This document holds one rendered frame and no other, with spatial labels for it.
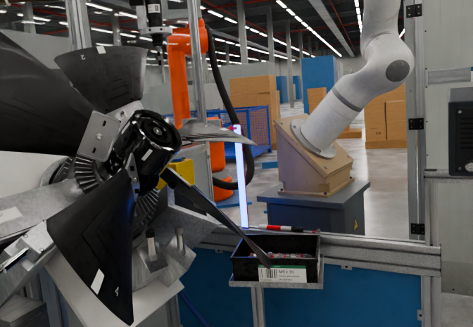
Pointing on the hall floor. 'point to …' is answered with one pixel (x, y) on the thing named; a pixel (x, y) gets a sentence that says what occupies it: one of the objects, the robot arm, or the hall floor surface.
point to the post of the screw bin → (258, 306)
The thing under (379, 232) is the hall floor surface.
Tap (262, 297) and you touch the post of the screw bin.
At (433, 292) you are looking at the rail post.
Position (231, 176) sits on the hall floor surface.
